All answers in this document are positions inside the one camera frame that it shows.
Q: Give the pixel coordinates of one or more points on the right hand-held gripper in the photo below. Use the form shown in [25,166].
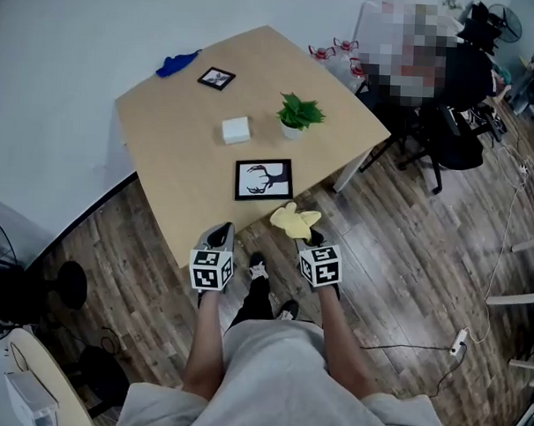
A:
[322,267]

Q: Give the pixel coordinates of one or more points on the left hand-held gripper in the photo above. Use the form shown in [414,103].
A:
[211,269]

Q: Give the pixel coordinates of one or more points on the yellow cleaning cloth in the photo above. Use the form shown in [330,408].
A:
[293,222]

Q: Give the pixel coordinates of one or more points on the large framed deer picture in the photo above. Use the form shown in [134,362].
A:
[264,179]

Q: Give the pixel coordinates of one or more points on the person's right forearm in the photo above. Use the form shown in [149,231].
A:
[343,343]

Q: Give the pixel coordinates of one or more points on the person's left forearm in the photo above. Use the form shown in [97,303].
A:
[206,346]

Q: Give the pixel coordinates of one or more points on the person's left shoe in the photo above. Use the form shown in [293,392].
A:
[259,265]

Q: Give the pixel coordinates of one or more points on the person's shoe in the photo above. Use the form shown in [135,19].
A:
[259,265]
[288,309]

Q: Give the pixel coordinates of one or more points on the person's right shoe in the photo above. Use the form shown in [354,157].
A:
[288,309]

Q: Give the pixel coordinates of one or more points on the person's black trousers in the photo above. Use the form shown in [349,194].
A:
[256,300]

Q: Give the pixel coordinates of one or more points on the light wooden table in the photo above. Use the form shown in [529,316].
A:
[177,151]

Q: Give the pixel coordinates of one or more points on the white tissue box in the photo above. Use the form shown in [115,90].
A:
[236,130]

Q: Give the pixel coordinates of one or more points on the green plant in white pot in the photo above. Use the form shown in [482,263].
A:
[298,114]

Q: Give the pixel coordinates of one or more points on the person's grey shirt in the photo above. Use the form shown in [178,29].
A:
[277,384]

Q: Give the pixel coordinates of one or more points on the white power strip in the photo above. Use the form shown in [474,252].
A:
[458,342]

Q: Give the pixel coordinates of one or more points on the blue cloth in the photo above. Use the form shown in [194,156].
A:
[176,63]

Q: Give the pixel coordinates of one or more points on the black round stand base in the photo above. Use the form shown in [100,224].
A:
[103,377]

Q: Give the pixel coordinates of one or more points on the group of red-capped water bottles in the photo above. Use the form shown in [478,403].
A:
[321,54]

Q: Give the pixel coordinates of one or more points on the white-legged desk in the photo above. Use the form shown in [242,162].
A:
[517,299]

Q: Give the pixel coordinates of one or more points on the round wooden side table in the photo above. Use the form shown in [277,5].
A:
[54,375]

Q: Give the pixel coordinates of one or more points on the clear plastic box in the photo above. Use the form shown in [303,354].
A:
[29,400]

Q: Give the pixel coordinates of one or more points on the small framed picture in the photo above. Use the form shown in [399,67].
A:
[216,78]

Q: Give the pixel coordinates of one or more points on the black pedestal fan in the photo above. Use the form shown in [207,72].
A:
[505,21]

